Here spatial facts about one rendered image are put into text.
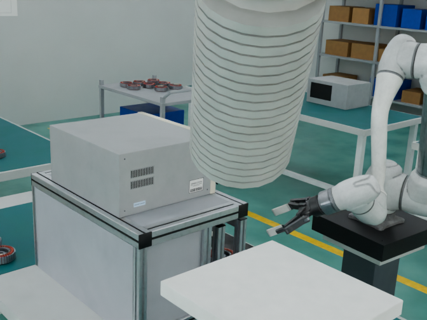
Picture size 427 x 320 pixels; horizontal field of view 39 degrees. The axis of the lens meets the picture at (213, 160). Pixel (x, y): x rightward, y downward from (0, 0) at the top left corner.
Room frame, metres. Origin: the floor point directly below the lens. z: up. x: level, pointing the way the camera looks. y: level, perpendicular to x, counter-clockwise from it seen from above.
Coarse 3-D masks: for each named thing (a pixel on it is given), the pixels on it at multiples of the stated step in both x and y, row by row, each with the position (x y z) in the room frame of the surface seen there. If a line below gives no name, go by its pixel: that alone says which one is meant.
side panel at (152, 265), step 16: (176, 240) 1.68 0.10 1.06; (192, 240) 1.72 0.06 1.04; (208, 240) 1.75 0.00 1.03; (144, 256) 1.58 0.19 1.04; (160, 256) 1.64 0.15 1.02; (176, 256) 1.68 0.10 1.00; (192, 256) 1.72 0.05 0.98; (208, 256) 1.75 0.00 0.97; (144, 272) 1.58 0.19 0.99; (160, 272) 1.64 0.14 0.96; (176, 272) 1.68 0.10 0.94; (144, 288) 1.58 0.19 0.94; (160, 288) 1.64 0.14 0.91; (144, 304) 1.58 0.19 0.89; (160, 304) 1.64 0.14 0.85
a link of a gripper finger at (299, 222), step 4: (304, 216) 2.00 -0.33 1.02; (296, 220) 2.00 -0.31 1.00; (300, 220) 2.00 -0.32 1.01; (308, 220) 2.00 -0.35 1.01; (292, 224) 1.99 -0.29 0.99; (296, 224) 1.99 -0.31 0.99; (300, 224) 2.00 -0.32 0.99; (284, 228) 1.99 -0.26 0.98; (288, 228) 1.99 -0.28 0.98; (292, 228) 1.99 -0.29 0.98; (296, 228) 1.99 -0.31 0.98; (288, 232) 1.99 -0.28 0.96
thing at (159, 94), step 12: (108, 84) 5.12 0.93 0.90; (120, 84) 5.04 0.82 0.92; (132, 84) 4.99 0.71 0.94; (144, 84) 5.03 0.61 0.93; (156, 84) 5.22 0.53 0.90; (168, 84) 5.12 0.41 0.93; (180, 84) 5.06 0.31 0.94; (132, 96) 4.72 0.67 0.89; (144, 96) 4.68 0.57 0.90; (156, 96) 4.71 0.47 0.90; (168, 96) 4.73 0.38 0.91; (180, 96) 4.75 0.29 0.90; (120, 108) 5.11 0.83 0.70; (132, 108) 5.06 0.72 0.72; (144, 108) 5.09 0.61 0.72; (156, 108) 5.11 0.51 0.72; (168, 108) 5.13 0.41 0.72; (180, 120) 5.07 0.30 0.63
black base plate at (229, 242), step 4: (212, 228) 2.44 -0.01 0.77; (228, 236) 2.36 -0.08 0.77; (232, 236) 2.37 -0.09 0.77; (228, 240) 2.32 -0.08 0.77; (232, 240) 2.33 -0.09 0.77; (224, 244) 2.28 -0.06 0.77; (228, 244) 2.28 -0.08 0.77; (232, 244) 2.28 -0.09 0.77; (248, 244) 2.29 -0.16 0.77; (228, 248) 2.24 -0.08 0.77; (232, 248) 2.25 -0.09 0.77; (248, 248) 2.25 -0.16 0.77
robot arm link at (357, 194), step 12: (348, 180) 2.00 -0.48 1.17; (360, 180) 1.98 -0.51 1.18; (372, 180) 1.97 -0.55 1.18; (336, 192) 1.99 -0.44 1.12; (348, 192) 1.97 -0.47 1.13; (360, 192) 1.95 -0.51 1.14; (372, 192) 1.95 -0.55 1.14; (336, 204) 1.98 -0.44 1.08; (348, 204) 1.97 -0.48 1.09; (360, 204) 1.97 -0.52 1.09; (372, 204) 2.01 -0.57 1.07
